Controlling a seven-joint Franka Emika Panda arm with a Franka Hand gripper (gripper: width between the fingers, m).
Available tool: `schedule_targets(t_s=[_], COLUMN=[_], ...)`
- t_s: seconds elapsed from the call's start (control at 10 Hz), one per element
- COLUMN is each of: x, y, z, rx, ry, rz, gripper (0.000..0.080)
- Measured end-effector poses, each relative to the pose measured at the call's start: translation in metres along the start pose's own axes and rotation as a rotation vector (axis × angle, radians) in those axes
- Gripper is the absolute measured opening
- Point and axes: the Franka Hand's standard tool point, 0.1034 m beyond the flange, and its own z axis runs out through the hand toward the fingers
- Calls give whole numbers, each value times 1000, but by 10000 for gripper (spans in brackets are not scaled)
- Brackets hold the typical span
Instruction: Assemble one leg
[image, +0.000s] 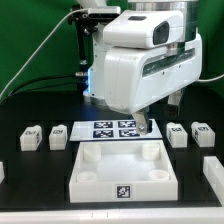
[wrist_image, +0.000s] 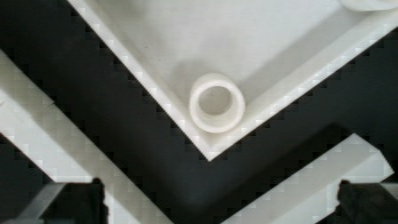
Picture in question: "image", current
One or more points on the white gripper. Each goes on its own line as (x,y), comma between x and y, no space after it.
(136,78)

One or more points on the white square tabletop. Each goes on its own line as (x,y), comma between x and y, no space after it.
(120,171)

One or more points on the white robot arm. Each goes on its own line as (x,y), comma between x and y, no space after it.
(95,89)

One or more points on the white marker sheet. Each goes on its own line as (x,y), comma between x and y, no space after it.
(110,130)

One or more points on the white part left edge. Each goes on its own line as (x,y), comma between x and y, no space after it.
(2,175)

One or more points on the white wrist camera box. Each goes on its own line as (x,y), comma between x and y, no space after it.
(144,29)

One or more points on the black camera on stand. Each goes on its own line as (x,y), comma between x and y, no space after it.
(83,33)

